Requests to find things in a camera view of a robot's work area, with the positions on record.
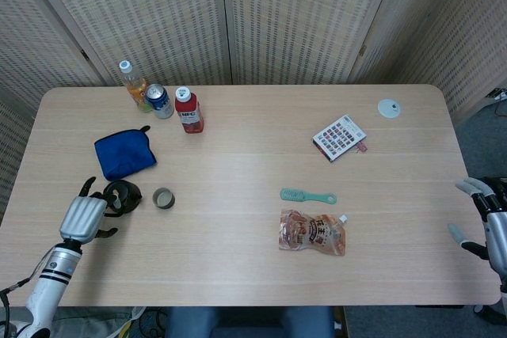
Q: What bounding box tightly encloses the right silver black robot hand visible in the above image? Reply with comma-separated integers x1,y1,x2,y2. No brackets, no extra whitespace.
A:
447,177,507,272

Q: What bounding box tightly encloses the black teapot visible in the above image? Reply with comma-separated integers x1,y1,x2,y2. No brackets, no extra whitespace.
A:
101,180,143,216

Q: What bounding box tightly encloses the white round lid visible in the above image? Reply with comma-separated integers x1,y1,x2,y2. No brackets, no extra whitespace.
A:
376,98,402,119

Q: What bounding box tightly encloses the orange spouted sauce pouch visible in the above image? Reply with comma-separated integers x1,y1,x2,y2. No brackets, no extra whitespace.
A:
278,208,349,257

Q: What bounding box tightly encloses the book with colourful grid cover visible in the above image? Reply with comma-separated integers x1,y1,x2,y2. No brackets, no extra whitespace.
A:
311,114,368,163

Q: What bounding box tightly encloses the green plastic brush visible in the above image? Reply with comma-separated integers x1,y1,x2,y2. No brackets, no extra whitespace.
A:
280,188,338,205

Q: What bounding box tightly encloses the blue chair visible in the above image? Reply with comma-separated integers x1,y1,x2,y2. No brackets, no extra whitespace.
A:
164,306,336,338

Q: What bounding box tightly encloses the red NFC juice bottle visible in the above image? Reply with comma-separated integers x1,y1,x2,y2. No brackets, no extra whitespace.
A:
174,86,206,135

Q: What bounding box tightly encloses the dark ceramic teacup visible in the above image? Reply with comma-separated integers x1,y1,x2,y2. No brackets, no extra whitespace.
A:
152,187,176,210

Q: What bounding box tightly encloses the blue white drink can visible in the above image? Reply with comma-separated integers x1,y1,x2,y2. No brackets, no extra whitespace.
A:
145,83,175,120

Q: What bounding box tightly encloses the blue zipper pouch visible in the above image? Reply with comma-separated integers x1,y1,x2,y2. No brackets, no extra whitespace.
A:
93,125,158,182

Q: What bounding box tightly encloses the clear orange drink bottle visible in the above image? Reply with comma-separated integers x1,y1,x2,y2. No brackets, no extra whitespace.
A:
119,59,154,113

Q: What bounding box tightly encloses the woven folding screen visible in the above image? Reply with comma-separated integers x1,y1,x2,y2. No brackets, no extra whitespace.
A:
0,0,507,228

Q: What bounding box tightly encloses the grey fabric bag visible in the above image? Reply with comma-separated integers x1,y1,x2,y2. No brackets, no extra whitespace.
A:
51,306,146,338

